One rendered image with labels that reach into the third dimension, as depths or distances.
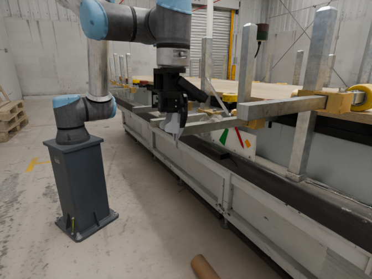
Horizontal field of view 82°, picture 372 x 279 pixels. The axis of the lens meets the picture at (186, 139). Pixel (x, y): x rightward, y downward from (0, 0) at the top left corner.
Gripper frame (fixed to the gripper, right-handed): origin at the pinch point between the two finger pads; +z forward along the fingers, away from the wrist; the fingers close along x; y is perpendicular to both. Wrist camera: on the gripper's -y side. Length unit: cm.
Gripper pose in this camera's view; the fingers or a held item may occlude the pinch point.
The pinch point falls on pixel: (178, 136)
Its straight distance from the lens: 65.4
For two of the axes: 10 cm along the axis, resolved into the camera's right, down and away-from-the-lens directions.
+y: -8.7, 1.2, -4.7
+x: 4.9, 2.9, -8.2
